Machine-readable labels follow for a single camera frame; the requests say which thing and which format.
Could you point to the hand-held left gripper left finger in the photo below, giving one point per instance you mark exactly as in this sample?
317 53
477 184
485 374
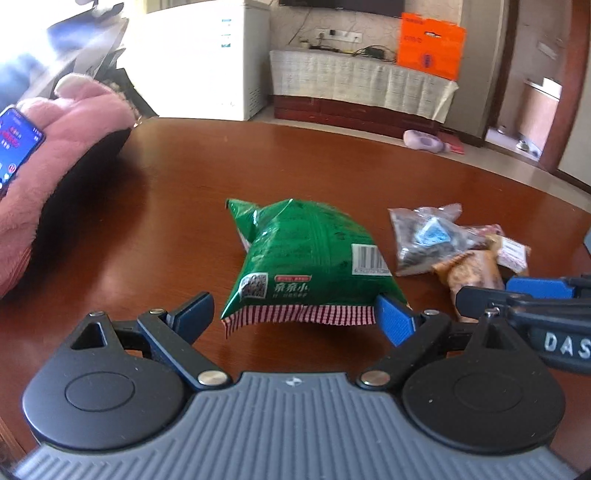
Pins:
194 310

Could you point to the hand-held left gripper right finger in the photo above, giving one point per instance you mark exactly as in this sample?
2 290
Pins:
392 318

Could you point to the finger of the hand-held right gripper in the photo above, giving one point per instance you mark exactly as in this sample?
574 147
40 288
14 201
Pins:
540 287
480 300

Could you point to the clear pastry packet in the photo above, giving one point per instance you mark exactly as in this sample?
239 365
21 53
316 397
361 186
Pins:
471 272

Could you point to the brown packet with white label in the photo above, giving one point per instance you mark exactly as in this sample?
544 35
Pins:
512 251

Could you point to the grey box tray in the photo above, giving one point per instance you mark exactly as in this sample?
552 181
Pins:
587 242

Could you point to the pink candy packet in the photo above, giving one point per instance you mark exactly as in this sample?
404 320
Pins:
485 230

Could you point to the clear bag of dark snacks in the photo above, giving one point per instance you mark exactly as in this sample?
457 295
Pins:
425 240

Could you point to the green snack bag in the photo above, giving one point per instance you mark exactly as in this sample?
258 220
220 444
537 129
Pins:
304 249

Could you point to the red floor mat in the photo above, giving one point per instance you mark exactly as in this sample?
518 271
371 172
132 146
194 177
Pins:
455 144

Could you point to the purple bottle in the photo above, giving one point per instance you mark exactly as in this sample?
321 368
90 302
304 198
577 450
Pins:
422 141

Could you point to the brown wooden door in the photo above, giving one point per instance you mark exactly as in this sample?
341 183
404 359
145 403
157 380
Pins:
511 69

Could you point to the grey refrigerator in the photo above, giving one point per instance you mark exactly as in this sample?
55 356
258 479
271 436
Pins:
480 69

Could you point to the cabinet with white cloth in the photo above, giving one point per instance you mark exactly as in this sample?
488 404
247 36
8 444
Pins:
360 87

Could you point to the smartphone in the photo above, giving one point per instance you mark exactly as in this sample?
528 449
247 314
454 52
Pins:
18 143

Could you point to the white chest freezer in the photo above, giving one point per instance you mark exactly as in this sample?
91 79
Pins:
203 60

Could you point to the orange cardboard box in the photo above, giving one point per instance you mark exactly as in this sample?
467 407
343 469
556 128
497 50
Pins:
431 44

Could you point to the black power adapter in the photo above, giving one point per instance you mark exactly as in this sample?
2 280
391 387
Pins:
381 53

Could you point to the white power strip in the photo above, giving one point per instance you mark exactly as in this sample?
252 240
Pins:
337 33

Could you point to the white wall switch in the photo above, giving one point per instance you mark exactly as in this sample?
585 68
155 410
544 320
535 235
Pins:
549 50

